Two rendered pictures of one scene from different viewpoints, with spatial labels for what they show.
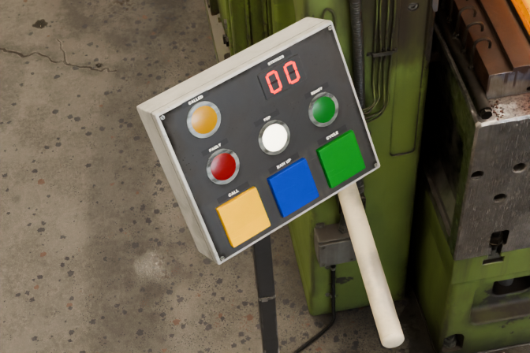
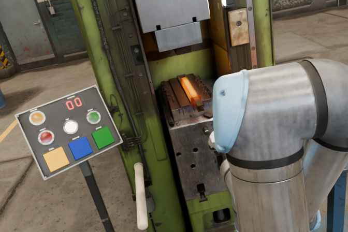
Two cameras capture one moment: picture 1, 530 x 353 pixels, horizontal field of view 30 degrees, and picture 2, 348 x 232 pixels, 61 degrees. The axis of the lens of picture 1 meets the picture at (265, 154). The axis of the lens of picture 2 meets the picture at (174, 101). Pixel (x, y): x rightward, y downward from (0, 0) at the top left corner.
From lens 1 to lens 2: 87 cm
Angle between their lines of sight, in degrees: 26
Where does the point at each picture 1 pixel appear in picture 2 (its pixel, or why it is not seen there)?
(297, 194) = (82, 150)
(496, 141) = (180, 136)
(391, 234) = (171, 200)
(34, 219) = (56, 217)
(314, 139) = (90, 128)
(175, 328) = not seen: outside the picture
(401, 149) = (161, 157)
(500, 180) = (189, 157)
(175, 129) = (24, 121)
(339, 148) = (101, 132)
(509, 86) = (182, 115)
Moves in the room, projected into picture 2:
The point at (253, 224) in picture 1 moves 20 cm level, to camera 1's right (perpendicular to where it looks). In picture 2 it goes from (60, 162) to (110, 153)
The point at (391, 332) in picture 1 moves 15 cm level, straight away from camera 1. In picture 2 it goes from (141, 220) to (149, 196)
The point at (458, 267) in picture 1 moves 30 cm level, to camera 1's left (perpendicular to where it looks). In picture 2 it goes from (189, 204) to (134, 213)
